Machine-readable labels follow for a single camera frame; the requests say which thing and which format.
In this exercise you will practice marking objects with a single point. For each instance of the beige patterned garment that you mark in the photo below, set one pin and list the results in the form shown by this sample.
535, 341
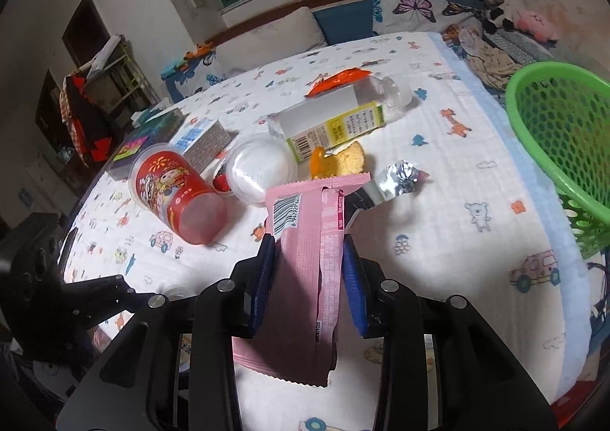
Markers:
493, 64

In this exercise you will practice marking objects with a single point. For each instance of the grey pillow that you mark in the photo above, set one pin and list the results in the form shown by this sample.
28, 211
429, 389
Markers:
276, 35

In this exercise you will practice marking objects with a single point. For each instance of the clear plastic bottle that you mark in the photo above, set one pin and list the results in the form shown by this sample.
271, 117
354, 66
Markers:
391, 92

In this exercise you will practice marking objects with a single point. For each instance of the red cartoon snack packet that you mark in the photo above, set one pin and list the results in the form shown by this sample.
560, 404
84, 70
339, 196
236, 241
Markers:
176, 192

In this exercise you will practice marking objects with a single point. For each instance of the red and black clothes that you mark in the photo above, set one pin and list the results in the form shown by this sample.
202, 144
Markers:
86, 121

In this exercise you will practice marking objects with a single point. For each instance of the orange snack wrapper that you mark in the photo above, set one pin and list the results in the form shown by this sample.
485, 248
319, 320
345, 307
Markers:
336, 78

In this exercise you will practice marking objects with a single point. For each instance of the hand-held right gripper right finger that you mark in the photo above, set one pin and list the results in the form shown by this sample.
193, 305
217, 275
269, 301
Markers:
355, 288

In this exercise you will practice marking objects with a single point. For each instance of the yellow orange food scrap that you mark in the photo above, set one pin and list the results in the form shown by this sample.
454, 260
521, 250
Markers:
343, 159

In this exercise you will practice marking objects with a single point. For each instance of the pink plush toy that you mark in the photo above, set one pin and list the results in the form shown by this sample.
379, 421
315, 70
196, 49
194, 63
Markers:
536, 23

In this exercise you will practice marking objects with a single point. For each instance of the small red packet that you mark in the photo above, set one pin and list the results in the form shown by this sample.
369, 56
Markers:
221, 183

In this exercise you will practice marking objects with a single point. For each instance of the silver foil wrapper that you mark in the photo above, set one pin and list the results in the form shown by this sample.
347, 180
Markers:
395, 176

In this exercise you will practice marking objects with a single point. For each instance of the dark tray with coloured label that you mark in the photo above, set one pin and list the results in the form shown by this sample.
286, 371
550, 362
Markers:
128, 154

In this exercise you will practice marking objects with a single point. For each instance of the butterfly print pillow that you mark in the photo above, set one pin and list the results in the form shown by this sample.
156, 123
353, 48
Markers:
414, 9

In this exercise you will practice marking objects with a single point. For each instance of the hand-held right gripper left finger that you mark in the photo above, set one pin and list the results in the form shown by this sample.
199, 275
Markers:
261, 278

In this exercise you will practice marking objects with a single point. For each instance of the green plastic basket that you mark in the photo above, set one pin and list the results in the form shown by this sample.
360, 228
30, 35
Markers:
529, 126

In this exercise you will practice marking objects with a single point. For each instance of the pink snack wrapper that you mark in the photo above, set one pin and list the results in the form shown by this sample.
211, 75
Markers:
300, 269

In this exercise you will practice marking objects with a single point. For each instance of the dark green box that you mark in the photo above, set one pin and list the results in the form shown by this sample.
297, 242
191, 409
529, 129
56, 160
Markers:
157, 123

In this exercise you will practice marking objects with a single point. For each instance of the metal shelf rack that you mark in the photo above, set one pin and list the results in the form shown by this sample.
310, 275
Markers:
124, 73

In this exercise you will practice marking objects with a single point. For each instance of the white carton with green label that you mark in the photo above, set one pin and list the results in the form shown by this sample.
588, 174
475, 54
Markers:
333, 121

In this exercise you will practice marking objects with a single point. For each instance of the printed white blanket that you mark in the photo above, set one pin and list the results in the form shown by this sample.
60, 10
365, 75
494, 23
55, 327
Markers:
476, 164

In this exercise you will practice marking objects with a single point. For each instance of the blue and white box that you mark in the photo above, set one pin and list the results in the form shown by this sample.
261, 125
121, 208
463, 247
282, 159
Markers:
205, 140

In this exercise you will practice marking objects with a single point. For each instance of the blue printed pillow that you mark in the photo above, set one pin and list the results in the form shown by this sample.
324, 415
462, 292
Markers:
195, 78

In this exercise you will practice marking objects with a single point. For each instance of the orange toy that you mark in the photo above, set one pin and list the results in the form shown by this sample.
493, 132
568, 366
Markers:
198, 52

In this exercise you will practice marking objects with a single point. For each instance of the patterned blue white cloth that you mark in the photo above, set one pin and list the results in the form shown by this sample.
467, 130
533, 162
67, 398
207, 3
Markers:
522, 47

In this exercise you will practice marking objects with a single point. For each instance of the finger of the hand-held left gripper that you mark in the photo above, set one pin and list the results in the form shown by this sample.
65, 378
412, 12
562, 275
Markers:
109, 295

